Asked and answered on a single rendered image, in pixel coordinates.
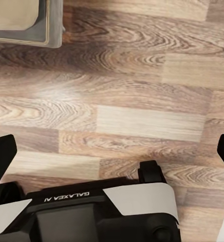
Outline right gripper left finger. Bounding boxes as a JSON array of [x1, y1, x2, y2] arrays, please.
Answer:
[[0, 134, 17, 180]]

